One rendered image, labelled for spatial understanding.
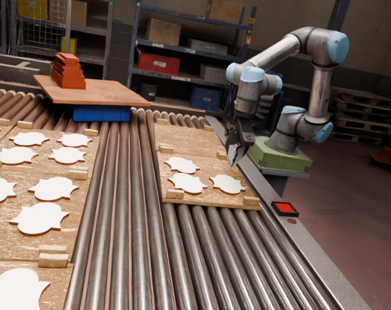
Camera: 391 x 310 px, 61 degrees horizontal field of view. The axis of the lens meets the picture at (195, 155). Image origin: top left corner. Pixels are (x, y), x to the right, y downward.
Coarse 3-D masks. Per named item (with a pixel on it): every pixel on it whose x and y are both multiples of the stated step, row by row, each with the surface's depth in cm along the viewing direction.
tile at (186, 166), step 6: (168, 162) 135; (174, 162) 136; (180, 162) 137; (186, 162) 138; (174, 168) 131; (180, 168) 132; (186, 168) 133; (192, 168) 134; (198, 168) 135; (192, 174) 131
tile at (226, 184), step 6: (210, 180) 129; (216, 180) 128; (222, 180) 129; (228, 180) 130; (234, 180) 131; (240, 180) 132; (216, 186) 123; (222, 186) 124; (228, 186) 125; (234, 186) 126; (240, 186) 127; (222, 192) 122; (228, 192) 120; (234, 192) 121
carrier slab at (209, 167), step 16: (160, 160) 138; (192, 160) 145; (208, 160) 148; (160, 176) 124; (192, 176) 130; (208, 176) 133; (240, 176) 139; (208, 192) 120; (240, 192) 125; (240, 208) 116; (256, 208) 117
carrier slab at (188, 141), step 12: (156, 132) 170; (168, 132) 174; (180, 132) 178; (192, 132) 182; (204, 132) 186; (156, 144) 155; (168, 144) 158; (180, 144) 161; (192, 144) 164; (204, 144) 168; (216, 144) 171; (204, 156) 152
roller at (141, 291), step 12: (132, 108) 208; (132, 120) 187; (132, 132) 169; (132, 144) 154; (132, 156) 141; (132, 168) 131; (132, 180) 122; (132, 192) 114; (132, 204) 107; (132, 216) 101; (144, 216) 102; (132, 228) 96; (144, 228) 96; (132, 240) 91; (144, 240) 90; (132, 252) 87; (144, 252) 86; (132, 264) 83; (144, 264) 81; (132, 276) 79; (144, 276) 78; (132, 288) 76; (144, 288) 74; (132, 300) 73; (144, 300) 71
